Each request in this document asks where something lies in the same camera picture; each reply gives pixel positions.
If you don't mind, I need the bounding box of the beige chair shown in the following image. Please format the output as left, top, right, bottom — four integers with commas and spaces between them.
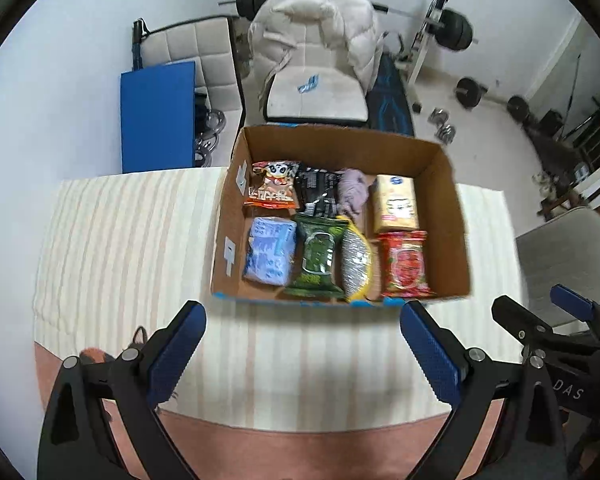
257, 67, 371, 128

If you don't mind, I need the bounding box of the white puffer jacket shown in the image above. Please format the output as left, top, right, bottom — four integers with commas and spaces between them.
247, 0, 383, 96

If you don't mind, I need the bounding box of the purple cloth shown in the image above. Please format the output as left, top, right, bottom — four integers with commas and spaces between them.
337, 168, 368, 218

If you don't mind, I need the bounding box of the green wet wipes packet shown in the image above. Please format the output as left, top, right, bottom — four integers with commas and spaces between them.
282, 212, 351, 301

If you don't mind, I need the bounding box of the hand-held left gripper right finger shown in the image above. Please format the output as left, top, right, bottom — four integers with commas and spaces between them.
400, 301, 568, 480

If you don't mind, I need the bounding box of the blue mat board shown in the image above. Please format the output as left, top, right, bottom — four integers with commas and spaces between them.
120, 60, 197, 175

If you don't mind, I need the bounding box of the yellow and silver packet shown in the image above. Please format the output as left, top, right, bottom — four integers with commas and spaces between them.
336, 215, 373, 303

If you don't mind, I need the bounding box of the grey chair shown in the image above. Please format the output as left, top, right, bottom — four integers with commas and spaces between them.
515, 207, 600, 336

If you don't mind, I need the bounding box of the black exercise machine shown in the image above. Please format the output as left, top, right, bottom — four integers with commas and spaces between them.
522, 95, 600, 171

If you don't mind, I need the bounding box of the cardboard box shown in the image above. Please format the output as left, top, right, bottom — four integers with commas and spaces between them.
210, 125, 473, 308

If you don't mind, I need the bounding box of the yellow tissue pack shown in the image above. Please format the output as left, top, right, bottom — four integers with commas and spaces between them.
370, 174, 421, 233

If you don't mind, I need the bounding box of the short barbell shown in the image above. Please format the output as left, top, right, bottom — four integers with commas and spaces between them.
455, 77, 531, 121

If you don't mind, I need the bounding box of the blue tissue pack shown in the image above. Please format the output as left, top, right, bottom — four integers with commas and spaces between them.
243, 216, 298, 287

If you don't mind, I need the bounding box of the black snack packet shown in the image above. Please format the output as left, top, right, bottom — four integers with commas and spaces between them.
296, 164, 343, 218

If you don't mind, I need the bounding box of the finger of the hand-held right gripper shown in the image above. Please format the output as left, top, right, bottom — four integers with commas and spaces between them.
491, 296, 600, 358
550, 284, 600, 333

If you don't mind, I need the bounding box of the chrome weight plates stack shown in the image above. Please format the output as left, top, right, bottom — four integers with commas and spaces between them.
194, 107, 226, 168

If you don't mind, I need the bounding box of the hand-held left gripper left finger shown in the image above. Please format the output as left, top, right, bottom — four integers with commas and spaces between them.
37, 301, 207, 480

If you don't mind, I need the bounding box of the black and blue exercise bench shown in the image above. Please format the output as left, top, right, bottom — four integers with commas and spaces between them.
367, 52, 416, 137

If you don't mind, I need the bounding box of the white barbell rack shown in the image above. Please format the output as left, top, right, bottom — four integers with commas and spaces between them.
280, 0, 456, 86

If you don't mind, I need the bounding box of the red snack packet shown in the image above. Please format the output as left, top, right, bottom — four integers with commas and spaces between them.
377, 231, 437, 298

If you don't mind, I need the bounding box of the orange snack packet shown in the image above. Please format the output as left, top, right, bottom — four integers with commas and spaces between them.
244, 160, 301, 211

